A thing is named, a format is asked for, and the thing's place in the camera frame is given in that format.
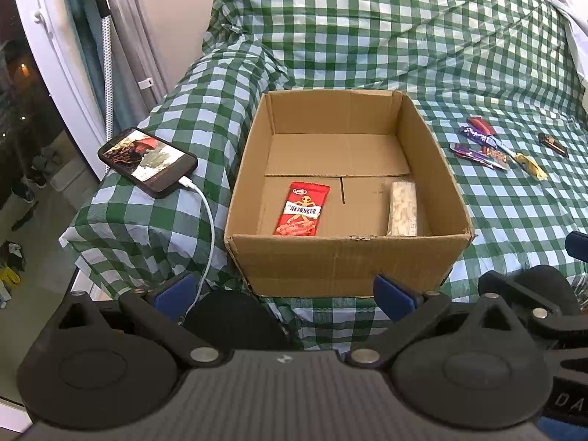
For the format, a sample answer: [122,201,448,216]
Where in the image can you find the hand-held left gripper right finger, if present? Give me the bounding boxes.
[344,275,524,369]

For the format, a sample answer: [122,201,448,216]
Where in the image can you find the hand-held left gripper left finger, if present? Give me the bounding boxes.
[48,272,227,369]

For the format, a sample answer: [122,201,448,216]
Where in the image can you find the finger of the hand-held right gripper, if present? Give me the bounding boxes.
[565,231,588,262]
[478,266,588,338]

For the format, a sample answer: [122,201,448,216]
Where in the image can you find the brown cardboard box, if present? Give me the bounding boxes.
[224,89,475,299]

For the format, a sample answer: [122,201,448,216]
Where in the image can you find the yellow snack packet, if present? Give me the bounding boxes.
[515,153,548,181]

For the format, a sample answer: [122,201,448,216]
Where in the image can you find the dark brown snack packet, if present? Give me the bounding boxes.
[538,132,569,158]

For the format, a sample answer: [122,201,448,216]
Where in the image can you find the purple packet with white end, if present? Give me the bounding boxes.
[449,142,494,167]

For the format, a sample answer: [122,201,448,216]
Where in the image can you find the black round cushion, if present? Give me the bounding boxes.
[184,290,295,352]

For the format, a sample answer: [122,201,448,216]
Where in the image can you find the beige rice cracker bar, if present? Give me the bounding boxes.
[387,181,418,237]

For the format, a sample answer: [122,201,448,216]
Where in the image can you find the small orange snack packet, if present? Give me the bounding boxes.
[480,146,512,169]

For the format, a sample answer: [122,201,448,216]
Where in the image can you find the blue white stick packet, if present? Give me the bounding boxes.
[491,135,523,161]

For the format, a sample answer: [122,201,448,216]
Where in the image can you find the red spicy snack packet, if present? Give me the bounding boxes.
[274,181,331,237]

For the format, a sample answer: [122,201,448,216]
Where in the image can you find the black smartphone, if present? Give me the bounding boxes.
[97,127,199,199]

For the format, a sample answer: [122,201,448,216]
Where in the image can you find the purple candy packet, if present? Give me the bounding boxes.
[460,125,496,146]

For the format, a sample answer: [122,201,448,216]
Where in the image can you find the small red snack packet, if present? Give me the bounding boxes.
[467,117,498,136]

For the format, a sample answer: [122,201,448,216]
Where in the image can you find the white waste bin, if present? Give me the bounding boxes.
[48,165,99,192]

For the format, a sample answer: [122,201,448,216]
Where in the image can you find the yellow black item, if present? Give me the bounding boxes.
[0,241,26,286]

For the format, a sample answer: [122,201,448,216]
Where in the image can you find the grey slippers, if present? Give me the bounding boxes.
[31,146,62,171]

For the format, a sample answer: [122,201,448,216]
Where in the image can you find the green white checked cloth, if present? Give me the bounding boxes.
[59,0,588,352]

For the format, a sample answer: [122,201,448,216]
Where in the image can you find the teal curtain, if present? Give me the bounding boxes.
[60,0,120,122]

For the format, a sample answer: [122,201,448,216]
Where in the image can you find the grey curtain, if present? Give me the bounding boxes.
[103,0,170,122]

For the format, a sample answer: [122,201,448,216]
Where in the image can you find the white charging cable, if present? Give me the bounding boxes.
[179,175,216,327]

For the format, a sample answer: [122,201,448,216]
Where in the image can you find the white dotted hose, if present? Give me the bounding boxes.
[92,0,116,141]

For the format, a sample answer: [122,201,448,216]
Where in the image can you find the white window frame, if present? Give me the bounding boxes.
[9,0,111,180]

